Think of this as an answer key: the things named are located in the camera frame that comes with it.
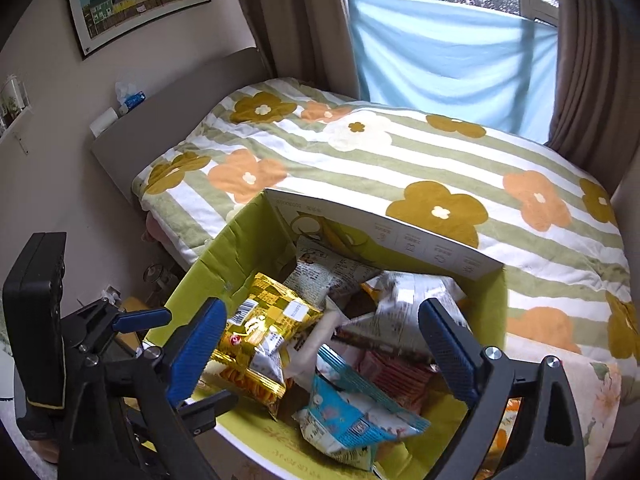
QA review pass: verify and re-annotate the blue white snack bag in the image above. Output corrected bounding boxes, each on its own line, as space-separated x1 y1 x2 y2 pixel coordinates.
293 344 431 471

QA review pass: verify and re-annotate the flower striped bed quilt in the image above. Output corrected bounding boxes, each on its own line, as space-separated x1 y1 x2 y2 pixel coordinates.
131 78 639 392

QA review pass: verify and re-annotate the red striped snack bag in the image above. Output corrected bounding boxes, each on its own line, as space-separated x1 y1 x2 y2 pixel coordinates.
356 350 437 414

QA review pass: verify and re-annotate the white grey snack bag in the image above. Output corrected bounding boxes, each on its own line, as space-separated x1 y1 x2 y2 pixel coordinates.
333 271 470 359

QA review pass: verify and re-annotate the floral beige tray cloth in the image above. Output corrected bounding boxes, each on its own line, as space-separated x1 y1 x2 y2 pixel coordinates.
474 331 624 480

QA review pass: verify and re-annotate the white text snack bag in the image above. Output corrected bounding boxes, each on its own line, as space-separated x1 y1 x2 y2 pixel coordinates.
284 237 381 310

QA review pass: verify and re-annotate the blue white bottle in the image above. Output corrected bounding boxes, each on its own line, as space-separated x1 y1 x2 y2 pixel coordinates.
118 91 145 116

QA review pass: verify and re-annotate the yellow gold snack bag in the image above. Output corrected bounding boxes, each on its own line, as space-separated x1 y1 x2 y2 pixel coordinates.
212 273 323 416

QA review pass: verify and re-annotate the grey bed headboard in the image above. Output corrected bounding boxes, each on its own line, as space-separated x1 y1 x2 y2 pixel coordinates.
91 48 269 208

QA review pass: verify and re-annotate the green cardboard box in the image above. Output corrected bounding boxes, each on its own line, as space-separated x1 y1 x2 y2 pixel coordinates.
145 188 506 479

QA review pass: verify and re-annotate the brown right curtain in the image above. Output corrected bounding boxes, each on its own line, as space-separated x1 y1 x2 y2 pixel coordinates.
548 0 639 193

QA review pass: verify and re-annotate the brown curtain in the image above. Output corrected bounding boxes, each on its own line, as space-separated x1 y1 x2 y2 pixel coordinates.
239 0 360 98
548 0 639 193

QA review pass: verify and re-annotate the blue window cloth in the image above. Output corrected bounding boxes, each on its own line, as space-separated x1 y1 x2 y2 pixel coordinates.
348 0 558 144

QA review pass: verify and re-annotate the brown left curtain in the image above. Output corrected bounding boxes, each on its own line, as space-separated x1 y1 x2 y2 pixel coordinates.
239 0 360 98

